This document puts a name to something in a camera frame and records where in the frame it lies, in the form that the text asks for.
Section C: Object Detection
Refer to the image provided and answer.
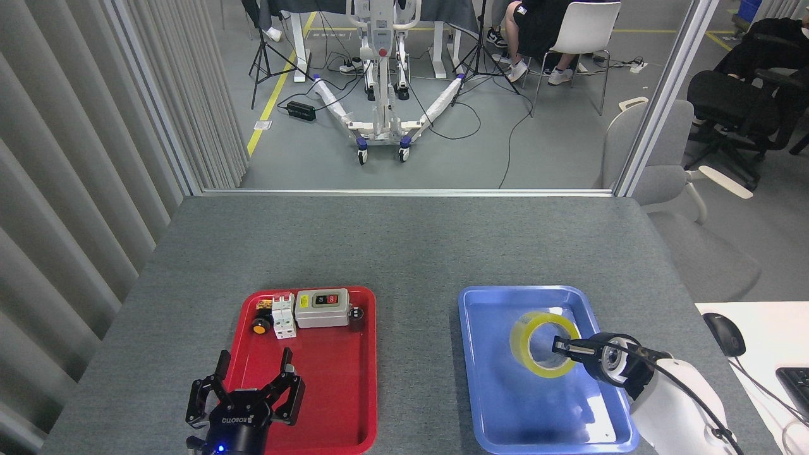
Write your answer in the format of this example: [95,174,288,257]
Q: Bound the yellow push button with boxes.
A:
[251,300,274,336]

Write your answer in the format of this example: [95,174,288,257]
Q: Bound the grey switch box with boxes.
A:
[295,288,350,329]

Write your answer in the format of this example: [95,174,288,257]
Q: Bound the grey office chair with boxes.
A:
[594,98,762,303]

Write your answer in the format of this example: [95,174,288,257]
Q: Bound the yellow tape roll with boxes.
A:
[509,310,581,379]

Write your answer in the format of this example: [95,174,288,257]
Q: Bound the black office chair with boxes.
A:
[686,18,809,190]

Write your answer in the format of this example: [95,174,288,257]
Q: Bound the seated person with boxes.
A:
[714,16,809,80]
[485,0,592,86]

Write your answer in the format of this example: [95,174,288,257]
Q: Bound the black mouse cable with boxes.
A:
[733,356,809,425]

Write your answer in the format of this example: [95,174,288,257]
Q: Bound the black tripod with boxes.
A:
[242,0,315,109]
[451,0,520,107]

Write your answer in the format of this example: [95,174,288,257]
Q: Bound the black computer mouse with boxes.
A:
[703,312,746,358]

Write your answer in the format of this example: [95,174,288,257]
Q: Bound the dark-topped desk white legs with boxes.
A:
[256,0,481,83]

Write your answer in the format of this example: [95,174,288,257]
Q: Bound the silver frame post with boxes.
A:
[104,0,206,197]
[614,0,721,198]

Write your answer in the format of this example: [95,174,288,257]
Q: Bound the white circuit breaker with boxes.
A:
[272,293,297,340]

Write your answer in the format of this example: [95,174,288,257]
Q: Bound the blue plastic tray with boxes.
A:
[458,285,640,454]

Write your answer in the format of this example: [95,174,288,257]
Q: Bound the black keyboard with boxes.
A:
[775,367,809,421]

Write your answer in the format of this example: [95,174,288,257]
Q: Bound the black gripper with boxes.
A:
[553,333,619,382]
[185,347,306,455]

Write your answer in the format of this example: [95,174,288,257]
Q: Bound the white chair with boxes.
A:
[531,1,621,118]

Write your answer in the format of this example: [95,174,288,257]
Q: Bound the silver frame rail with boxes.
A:
[201,188,615,198]

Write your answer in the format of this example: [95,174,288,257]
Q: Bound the red plastic tray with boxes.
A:
[218,286,378,454]

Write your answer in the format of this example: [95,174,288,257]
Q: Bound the white stand on wheels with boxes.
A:
[313,0,465,165]

